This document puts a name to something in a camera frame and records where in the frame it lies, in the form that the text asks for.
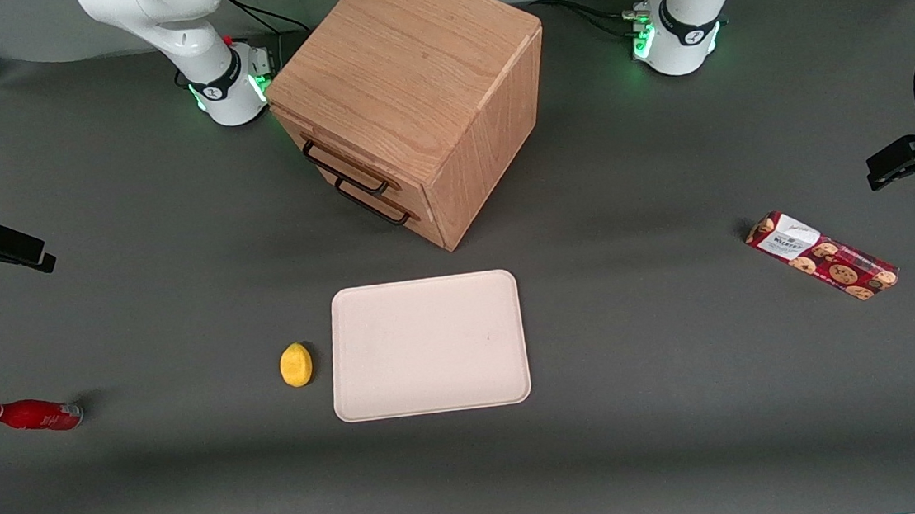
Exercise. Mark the red cookie box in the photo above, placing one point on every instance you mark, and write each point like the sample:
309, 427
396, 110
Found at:
826, 258

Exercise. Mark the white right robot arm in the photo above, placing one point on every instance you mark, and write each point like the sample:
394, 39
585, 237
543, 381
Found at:
193, 32

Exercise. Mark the yellow lemon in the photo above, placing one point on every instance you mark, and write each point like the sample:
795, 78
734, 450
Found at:
296, 365

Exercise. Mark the oak wooden drawer cabinet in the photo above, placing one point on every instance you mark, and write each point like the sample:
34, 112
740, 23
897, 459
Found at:
407, 62

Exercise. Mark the red bottle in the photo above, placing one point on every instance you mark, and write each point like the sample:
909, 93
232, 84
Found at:
32, 415

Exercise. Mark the beige rectangular tray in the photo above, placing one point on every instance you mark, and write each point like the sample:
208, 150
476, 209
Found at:
428, 346

